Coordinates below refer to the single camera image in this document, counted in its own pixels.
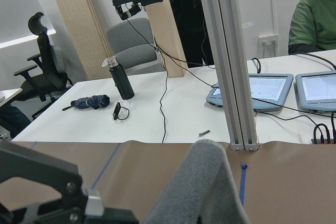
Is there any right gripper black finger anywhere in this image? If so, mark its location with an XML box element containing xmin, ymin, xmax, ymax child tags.
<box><xmin>1</xmin><ymin>141</ymin><xmax>139</xmax><ymax>223</ymax></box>

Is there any grey towel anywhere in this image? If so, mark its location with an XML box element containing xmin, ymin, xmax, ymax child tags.
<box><xmin>142</xmin><ymin>139</ymin><xmax>251</xmax><ymax>223</ymax></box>

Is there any black office chair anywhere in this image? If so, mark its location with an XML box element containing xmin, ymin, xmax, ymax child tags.
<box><xmin>13</xmin><ymin>12</ymin><xmax>73</xmax><ymax>119</ymax></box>

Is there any folded dark blue umbrella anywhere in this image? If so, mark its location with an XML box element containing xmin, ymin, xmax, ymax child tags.
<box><xmin>62</xmin><ymin>94</ymin><xmax>110</xmax><ymax>111</ymax></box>

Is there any black water bottle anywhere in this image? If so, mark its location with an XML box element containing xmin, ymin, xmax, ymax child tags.
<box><xmin>102</xmin><ymin>56</ymin><xmax>134</xmax><ymax>100</ymax></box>

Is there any grey chair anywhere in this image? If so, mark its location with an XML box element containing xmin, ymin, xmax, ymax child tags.
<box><xmin>106</xmin><ymin>18</ymin><xmax>164</xmax><ymax>76</ymax></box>

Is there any beige perforated panel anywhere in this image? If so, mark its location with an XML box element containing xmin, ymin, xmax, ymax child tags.
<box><xmin>56</xmin><ymin>0</ymin><xmax>111</xmax><ymax>80</ymax></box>

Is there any small metal bolt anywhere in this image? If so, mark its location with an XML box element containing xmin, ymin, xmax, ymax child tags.
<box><xmin>198</xmin><ymin>130</ymin><xmax>210</xmax><ymax>137</ymax></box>

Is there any person in black clothes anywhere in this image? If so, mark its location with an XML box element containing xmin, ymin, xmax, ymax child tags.
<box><xmin>170</xmin><ymin>0</ymin><xmax>214</xmax><ymax>68</ymax></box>

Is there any left teach pendant tablet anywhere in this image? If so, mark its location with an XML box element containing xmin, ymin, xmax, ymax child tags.
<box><xmin>206</xmin><ymin>73</ymin><xmax>294</xmax><ymax>112</ymax></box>

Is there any teach pendant tablet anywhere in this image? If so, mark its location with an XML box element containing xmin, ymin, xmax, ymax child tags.
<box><xmin>206</xmin><ymin>73</ymin><xmax>294</xmax><ymax>112</ymax></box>
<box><xmin>296</xmin><ymin>70</ymin><xmax>335</xmax><ymax>112</ymax></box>

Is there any brown paper table mat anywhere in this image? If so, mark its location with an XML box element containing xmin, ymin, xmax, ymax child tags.
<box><xmin>1</xmin><ymin>141</ymin><xmax>335</xmax><ymax>223</ymax></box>

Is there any right teach pendant tablet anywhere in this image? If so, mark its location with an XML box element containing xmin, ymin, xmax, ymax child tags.
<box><xmin>296</xmin><ymin>70</ymin><xmax>335</xmax><ymax>112</ymax></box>

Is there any person in green shirt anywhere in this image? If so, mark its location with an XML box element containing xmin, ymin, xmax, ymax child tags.
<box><xmin>288</xmin><ymin>0</ymin><xmax>335</xmax><ymax>54</ymax></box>

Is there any small black strap gadget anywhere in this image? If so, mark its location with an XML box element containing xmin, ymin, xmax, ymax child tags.
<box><xmin>112</xmin><ymin>102</ymin><xmax>130</xmax><ymax>121</ymax></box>

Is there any wooden block post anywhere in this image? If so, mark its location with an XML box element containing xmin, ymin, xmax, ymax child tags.
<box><xmin>145</xmin><ymin>0</ymin><xmax>187</xmax><ymax>78</ymax></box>

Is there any aluminium frame post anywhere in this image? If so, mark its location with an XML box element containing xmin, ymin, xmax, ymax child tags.
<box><xmin>201</xmin><ymin>0</ymin><xmax>259</xmax><ymax>151</ymax></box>

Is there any black usb hub with cables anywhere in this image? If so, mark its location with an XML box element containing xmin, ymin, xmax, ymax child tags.
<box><xmin>311</xmin><ymin>111</ymin><xmax>335</xmax><ymax>145</ymax></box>

